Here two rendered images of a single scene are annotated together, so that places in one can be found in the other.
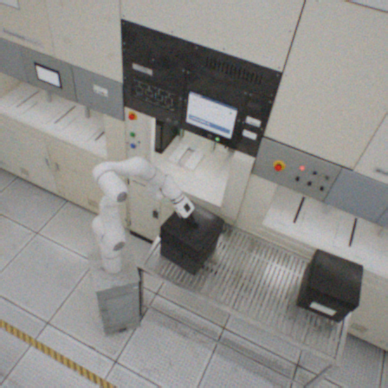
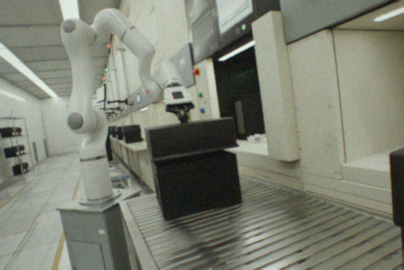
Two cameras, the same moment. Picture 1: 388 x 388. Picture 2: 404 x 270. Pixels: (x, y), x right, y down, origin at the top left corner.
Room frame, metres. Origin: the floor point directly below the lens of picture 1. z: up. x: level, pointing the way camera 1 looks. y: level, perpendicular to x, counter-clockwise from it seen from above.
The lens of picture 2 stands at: (0.75, -0.80, 1.08)
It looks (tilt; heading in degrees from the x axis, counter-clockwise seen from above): 4 degrees down; 49
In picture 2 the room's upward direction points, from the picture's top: 8 degrees counter-clockwise
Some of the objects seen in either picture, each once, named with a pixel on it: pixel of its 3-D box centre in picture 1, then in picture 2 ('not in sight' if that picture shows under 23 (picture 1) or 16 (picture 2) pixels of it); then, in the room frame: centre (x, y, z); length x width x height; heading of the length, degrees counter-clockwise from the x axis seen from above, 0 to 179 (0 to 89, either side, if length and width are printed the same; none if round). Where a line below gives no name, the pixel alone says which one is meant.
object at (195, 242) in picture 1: (192, 226); (185, 132); (1.36, -0.04, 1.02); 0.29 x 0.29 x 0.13; 63
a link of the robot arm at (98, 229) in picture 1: (106, 235); (92, 132); (1.18, 0.43, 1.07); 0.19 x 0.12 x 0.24; 44
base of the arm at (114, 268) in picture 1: (112, 258); (97, 178); (1.16, 0.41, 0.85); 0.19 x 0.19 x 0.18
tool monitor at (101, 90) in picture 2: not in sight; (112, 95); (2.62, 3.35, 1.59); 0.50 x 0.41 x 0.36; 160
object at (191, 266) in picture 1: (190, 242); (192, 177); (1.36, -0.04, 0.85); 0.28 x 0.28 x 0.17; 62
